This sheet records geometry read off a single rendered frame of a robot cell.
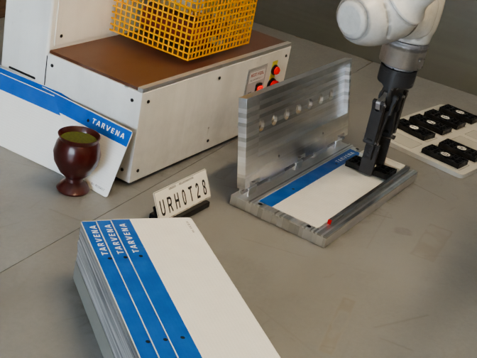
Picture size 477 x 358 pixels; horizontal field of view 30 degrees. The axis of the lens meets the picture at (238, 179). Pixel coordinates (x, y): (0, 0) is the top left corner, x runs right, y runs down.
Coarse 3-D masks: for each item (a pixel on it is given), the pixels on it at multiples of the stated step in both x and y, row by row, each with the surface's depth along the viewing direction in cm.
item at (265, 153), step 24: (312, 72) 181; (336, 72) 192; (264, 96) 165; (288, 96) 175; (312, 96) 185; (336, 96) 195; (240, 120) 162; (264, 120) 169; (288, 120) 177; (312, 120) 187; (336, 120) 194; (240, 144) 163; (264, 144) 171; (288, 144) 177; (312, 144) 186; (240, 168) 165; (264, 168) 170
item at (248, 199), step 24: (336, 144) 198; (288, 168) 180; (312, 168) 185; (240, 192) 167; (264, 192) 170; (384, 192) 181; (264, 216) 165; (288, 216) 163; (360, 216) 171; (312, 240) 161
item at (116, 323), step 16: (96, 224) 132; (80, 240) 132; (96, 240) 128; (80, 256) 132; (96, 256) 124; (80, 272) 132; (96, 272) 124; (112, 272) 121; (80, 288) 132; (96, 288) 124; (112, 288) 118; (96, 304) 124; (112, 304) 117; (128, 304) 115; (96, 320) 124; (112, 320) 117; (128, 320) 112; (96, 336) 124; (112, 336) 117; (128, 336) 110; (144, 336) 110; (112, 352) 117; (128, 352) 110; (144, 352) 107
